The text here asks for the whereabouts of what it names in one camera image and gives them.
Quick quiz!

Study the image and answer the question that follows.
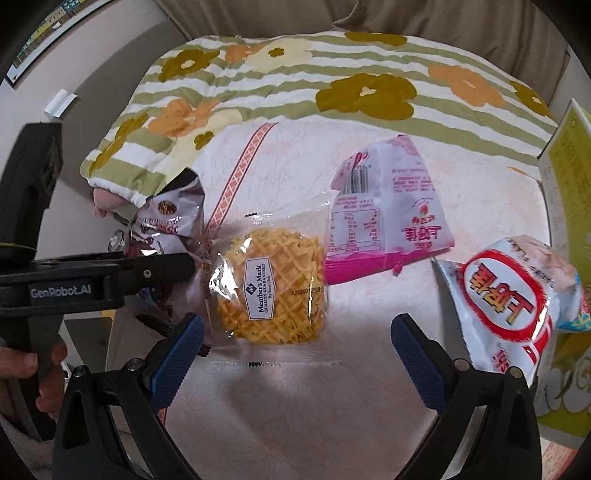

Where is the framed wall picture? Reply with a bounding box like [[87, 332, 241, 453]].
[[4, 0, 114, 89]]

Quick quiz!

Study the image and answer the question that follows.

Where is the green cardboard box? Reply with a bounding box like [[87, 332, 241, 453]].
[[534, 98, 591, 450]]

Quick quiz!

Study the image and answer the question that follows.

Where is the clear waffle packet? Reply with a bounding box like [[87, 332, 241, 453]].
[[200, 210, 331, 348]]

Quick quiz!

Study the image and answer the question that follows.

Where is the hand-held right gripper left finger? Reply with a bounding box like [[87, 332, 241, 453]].
[[53, 313, 206, 480]]

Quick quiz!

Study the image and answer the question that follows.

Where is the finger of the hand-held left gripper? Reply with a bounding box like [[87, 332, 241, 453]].
[[134, 311, 186, 341], [122, 253, 196, 297]]

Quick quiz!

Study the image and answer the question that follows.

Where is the white tissue roll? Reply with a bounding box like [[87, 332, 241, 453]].
[[44, 91, 77, 118]]

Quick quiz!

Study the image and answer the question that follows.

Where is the person's left hand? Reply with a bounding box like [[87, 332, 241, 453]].
[[0, 339, 69, 414]]

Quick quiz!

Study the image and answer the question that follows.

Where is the red white snack packet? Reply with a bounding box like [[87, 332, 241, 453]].
[[433, 235, 583, 378]]

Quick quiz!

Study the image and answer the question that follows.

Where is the pink snack packet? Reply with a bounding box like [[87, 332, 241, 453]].
[[323, 134, 456, 285]]

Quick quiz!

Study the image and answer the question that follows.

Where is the white patterned towel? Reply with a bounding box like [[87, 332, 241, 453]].
[[106, 117, 555, 480]]

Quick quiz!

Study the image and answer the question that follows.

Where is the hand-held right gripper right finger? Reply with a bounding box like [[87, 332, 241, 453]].
[[390, 313, 542, 480]]

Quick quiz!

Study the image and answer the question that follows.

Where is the light blue snack packet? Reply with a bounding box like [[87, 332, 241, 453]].
[[551, 256, 591, 334]]

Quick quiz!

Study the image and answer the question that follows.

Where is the beige curtain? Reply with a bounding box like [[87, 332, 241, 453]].
[[154, 0, 571, 88]]

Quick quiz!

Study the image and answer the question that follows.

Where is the brown purple snack packet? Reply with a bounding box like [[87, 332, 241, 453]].
[[121, 168, 208, 319]]

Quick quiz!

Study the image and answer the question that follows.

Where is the grey padded bed frame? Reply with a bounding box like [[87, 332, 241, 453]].
[[44, 11, 195, 195]]

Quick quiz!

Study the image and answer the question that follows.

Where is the pink pillow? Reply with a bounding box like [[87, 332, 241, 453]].
[[91, 186, 137, 220]]

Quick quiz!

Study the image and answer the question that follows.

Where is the floral striped blanket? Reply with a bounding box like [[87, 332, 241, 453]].
[[78, 30, 560, 206]]

